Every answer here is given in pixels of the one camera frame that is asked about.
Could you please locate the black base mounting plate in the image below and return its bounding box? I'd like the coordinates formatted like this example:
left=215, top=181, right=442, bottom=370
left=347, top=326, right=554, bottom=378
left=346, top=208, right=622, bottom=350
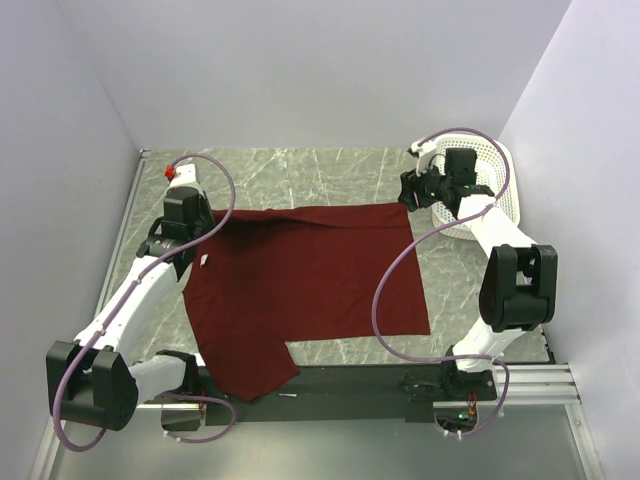
left=198, top=362, right=498, bottom=423

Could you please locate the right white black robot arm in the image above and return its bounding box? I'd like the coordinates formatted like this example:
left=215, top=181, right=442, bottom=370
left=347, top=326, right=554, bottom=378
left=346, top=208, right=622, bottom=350
left=398, top=148, right=558, bottom=399

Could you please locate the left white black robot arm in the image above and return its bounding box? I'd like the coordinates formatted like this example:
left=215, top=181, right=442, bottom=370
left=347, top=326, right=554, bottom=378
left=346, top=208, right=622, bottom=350
left=45, top=186, right=215, bottom=431

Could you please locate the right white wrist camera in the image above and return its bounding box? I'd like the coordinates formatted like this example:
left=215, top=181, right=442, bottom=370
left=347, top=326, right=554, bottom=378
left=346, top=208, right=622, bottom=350
left=407, top=138, right=444, bottom=176

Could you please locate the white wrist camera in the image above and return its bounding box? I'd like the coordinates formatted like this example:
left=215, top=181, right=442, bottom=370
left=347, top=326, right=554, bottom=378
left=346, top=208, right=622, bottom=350
left=164, top=164, right=203, bottom=193
left=407, top=138, right=444, bottom=176

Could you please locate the white plastic perforated basket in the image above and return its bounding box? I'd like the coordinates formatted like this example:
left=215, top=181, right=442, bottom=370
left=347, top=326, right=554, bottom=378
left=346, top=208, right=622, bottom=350
left=433, top=133, right=521, bottom=226

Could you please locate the aluminium extrusion rail frame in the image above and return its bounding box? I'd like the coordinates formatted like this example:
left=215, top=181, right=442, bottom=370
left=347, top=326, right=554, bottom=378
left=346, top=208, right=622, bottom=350
left=46, top=154, right=580, bottom=448

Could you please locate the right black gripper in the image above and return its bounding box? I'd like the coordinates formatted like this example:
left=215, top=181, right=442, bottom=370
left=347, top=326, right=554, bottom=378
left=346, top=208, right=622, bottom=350
left=397, top=157, right=452, bottom=213

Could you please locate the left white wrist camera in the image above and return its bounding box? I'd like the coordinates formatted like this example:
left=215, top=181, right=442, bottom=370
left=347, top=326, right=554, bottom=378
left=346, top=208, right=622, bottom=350
left=164, top=164, right=203, bottom=193

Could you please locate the dark red t shirt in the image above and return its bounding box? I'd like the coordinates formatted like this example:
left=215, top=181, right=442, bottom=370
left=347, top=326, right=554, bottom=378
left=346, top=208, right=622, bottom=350
left=183, top=203, right=430, bottom=401

